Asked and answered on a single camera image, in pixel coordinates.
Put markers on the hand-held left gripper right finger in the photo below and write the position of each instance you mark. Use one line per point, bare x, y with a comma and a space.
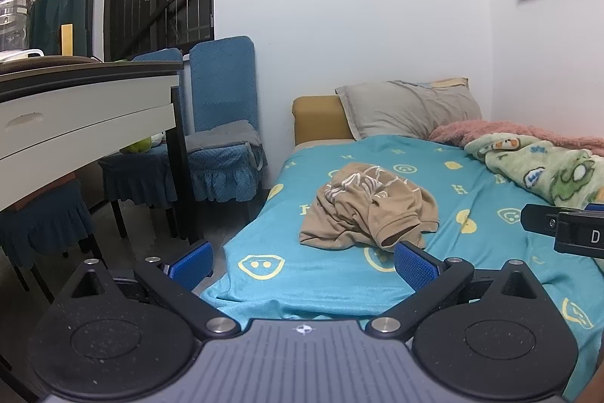
415, 263

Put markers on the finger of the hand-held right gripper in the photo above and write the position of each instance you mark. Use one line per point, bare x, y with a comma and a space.
538, 220

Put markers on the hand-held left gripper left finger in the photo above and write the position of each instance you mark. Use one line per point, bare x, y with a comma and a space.
191, 263

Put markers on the tan shirt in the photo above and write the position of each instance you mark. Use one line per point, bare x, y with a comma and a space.
363, 209

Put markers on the green printed blanket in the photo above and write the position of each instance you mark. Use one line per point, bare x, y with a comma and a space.
557, 169

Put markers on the blue printed bed sheet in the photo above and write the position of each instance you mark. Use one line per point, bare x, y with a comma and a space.
330, 280

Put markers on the pink fluffy blanket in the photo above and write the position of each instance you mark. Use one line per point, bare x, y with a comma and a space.
519, 131

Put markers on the chair with blue cover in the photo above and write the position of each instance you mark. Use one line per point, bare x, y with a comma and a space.
222, 82
137, 176

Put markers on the green round fruit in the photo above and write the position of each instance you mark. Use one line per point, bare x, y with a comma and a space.
137, 145

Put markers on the grey seat cloth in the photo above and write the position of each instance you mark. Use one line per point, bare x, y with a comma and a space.
222, 136

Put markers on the chair with dark blue skirt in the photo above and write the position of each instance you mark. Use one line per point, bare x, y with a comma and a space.
42, 223

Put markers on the grey pillow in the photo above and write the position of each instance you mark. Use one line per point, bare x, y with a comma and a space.
406, 108

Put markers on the yellow pillow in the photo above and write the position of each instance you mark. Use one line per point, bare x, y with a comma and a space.
450, 82

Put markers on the yellow padded headboard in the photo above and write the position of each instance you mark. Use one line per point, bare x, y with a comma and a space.
321, 119

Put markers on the white desk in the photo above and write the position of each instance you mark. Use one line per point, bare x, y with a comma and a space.
75, 115

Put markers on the yellow flat box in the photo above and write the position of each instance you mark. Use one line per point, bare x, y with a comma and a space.
67, 39

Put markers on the dark green covered chair back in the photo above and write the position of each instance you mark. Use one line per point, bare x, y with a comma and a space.
52, 25

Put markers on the clear water jug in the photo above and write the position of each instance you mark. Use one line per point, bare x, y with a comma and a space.
14, 20

